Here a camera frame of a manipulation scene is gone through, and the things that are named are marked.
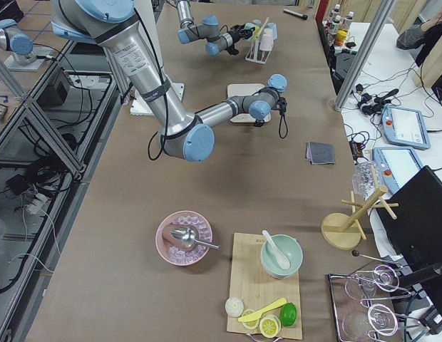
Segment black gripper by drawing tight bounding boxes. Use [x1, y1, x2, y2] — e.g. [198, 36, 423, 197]
[254, 97, 287, 128]
[227, 24, 247, 56]

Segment white wire cup rack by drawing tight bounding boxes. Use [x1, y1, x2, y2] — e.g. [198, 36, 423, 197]
[245, 17, 272, 64]

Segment cream rabbit tray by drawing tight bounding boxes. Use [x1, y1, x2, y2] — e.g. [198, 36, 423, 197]
[227, 83, 264, 125]

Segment green cup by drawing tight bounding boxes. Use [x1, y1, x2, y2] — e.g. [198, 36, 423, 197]
[243, 22, 259, 41]

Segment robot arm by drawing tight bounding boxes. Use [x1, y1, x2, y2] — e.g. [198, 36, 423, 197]
[51, 1, 287, 162]
[174, 1, 254, 56]

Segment pink cup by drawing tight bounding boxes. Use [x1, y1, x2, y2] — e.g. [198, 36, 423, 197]
[259, 33, 274, 52]

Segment blue cup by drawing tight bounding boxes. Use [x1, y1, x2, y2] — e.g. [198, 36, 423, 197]
[264, 22, 277, 40]

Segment clear plastic cup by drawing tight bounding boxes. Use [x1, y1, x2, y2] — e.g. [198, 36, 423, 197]
[352, 161, 384, 198]

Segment metal cylinder black cap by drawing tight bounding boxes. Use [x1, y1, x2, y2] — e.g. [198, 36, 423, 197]
[283, 9, 308, 21]

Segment grey folded cloth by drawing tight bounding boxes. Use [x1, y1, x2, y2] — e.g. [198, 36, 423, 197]
[305, 141, 335, 165]

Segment green stacked bowls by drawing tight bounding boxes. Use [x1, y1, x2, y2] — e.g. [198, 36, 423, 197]
[260, 234, 303, 279]

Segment metal scoop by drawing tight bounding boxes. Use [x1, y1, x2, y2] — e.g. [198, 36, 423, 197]
[170, 227, 220, 251]

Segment wooden mug tree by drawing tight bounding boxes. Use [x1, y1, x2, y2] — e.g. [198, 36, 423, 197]
[321, 184, 398, 250]

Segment white ceramic spoon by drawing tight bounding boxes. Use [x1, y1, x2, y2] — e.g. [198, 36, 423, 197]
[262, 230, 290, 269]

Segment blue teach pendant far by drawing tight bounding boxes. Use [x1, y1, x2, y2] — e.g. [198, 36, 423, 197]
[381, 104, 431, 150]

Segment blue teach pendant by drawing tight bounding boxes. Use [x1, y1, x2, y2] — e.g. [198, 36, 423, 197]
[381, 104, 431, 150]
[372, 146, 423, 195]

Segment blue teach pendant near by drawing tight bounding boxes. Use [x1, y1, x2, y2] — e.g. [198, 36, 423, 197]
[372, 146, 423, 195]

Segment pink bowl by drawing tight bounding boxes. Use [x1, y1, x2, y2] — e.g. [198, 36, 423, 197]
[155, 210, 213, 266]

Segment wooden cutting board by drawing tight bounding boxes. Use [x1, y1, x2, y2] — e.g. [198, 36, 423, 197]
[226, 232, 304, 340]

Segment seated person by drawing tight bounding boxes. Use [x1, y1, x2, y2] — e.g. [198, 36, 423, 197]
[396, 7, 442, 67]

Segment green lime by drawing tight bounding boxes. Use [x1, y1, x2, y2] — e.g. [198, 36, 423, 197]
[279, 303, 297, 327]

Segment yellow plastic knife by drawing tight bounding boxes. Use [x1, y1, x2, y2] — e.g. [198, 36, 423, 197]
[237, 297, 287, 323]

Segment black monitor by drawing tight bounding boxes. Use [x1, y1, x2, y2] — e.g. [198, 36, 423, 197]
[377, 166, 442, 266]

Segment lemon slice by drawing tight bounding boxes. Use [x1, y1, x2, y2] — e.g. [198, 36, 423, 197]
[259, 314, 282, 338]

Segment aluminium frame post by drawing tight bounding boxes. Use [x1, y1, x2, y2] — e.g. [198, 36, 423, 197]
[333, 0, 396, 112]

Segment wire glass rack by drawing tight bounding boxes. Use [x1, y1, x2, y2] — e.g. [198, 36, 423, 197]
[327, 256, 442, 341]

